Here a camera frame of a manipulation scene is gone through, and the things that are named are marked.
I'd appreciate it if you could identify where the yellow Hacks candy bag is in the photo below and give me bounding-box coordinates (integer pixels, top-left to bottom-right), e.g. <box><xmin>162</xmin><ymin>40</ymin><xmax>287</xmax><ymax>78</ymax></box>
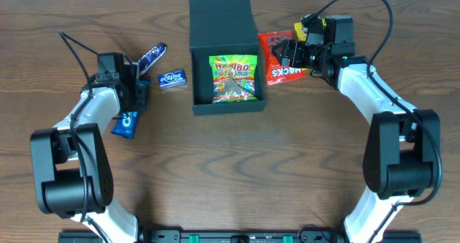
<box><xmin>294</xmin><ymin>19</ymin><xmax>324</xmax><ymax>44</ymax></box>

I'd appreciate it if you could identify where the red Hacks candy bag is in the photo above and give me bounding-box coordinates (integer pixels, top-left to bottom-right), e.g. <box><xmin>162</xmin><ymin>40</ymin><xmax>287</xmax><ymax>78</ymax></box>
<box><xmin>258</xmin><ymin>30</ymin><xmax>306</xmax><ymax>86</ymax></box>

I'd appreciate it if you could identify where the purple Dairy Milk bar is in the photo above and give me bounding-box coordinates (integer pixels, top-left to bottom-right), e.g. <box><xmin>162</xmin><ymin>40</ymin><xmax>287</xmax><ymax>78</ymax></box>
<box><xmin>137</xmin><ymin>42</ymin><xmax>167</xmax><ymax>76</ymax></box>

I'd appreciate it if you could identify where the blue Oreo cookie pack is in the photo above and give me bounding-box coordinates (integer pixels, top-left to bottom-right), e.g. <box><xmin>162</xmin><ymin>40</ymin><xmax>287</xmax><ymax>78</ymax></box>
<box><xmin>110</xmin><ymin>78</ymin><xmax>152</xmax><ymax>140</ymax></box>

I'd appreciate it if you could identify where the green Haribo worms bag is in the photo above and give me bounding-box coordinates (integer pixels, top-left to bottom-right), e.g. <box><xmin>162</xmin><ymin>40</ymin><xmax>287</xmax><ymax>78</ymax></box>
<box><xmin>209</xmin><ymin>55</ymin><xmax>258</xmax><ymax>104</ymax></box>

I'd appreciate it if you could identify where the blue Eclipse mint box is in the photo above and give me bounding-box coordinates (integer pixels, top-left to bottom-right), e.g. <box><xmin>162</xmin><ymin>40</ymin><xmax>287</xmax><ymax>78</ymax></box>
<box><xmin>157</xmin><ymin>69</ymin><xmax>187</xmax><ymax>89</ymax></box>

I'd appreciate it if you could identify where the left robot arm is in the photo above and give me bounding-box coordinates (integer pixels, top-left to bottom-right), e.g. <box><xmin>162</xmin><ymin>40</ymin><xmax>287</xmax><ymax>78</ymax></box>
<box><xmin>29</xmin><ymin>52</ymin><xmax>150</xmax><ymax>242</ymax></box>

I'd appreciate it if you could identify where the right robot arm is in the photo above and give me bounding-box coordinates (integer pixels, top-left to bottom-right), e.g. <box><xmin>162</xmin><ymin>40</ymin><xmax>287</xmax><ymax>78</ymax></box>
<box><xmin>264</xmin><ymin>14</ymin><xmax>442</xmax><ymax>242</ymax></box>

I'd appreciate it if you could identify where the black open box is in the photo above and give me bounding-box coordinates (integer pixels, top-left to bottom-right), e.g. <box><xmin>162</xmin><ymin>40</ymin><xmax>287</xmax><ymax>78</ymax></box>
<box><xmin>189</xmin><ymin>0</ymin><xmax>265</xmax><ymax>116</ymax></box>

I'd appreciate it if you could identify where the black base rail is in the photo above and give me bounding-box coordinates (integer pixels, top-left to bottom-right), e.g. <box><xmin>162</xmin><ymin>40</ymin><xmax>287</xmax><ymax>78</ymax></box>
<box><xmin>57</xmin><ymin>229</ymin><xmax>422</xmax><ymax>243</ymax></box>

